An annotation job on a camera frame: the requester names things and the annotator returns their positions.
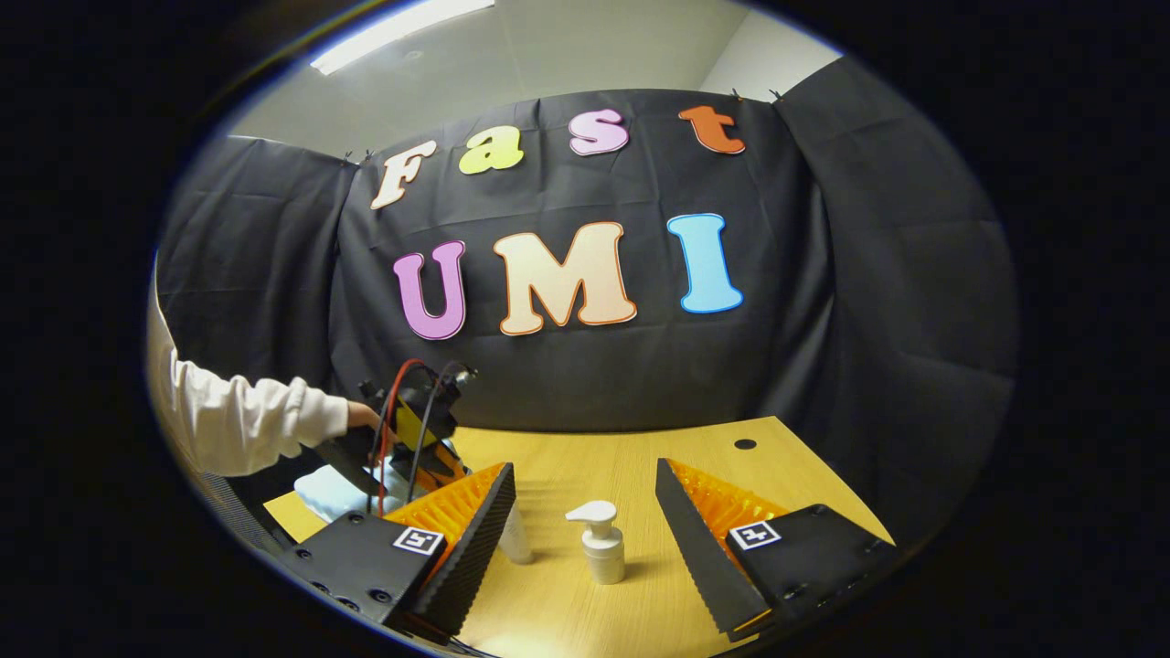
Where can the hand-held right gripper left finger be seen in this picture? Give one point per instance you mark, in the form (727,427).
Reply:
(480,548)

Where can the white squeeze tube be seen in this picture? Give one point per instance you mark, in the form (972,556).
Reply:
(517,544)

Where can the white pump bottle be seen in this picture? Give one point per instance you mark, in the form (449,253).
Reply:
(603,553)

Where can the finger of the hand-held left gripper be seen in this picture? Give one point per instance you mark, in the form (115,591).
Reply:
(437,468)

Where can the grey ribbed strip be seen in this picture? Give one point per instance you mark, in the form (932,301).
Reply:
(228,507)

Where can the light blue small suitcase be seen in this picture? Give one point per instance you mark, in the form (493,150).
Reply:
(334,493)

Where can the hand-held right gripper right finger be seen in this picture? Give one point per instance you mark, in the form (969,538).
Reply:
(695,548)

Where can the black backdrop cloth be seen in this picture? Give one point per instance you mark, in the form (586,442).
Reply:
(640,366)

